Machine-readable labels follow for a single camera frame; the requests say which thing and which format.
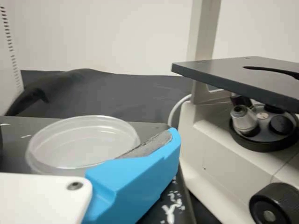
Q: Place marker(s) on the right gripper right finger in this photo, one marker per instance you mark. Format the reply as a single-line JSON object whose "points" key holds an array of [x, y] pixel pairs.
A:
{"points": [[130, 184]]}

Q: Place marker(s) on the cream microscope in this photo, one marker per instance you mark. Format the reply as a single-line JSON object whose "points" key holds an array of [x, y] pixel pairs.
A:
{"points": [[210, 151]]}

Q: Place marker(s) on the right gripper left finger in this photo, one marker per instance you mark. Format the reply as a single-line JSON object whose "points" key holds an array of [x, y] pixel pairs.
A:
{"points": [[1, 138]]}

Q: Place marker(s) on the petri dish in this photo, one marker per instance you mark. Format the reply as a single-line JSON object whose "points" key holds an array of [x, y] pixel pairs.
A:
{"points": [[77, 144]]}

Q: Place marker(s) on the white incubator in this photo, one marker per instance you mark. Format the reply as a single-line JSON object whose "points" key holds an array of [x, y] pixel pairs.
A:
{"points": [[5, 58]]}

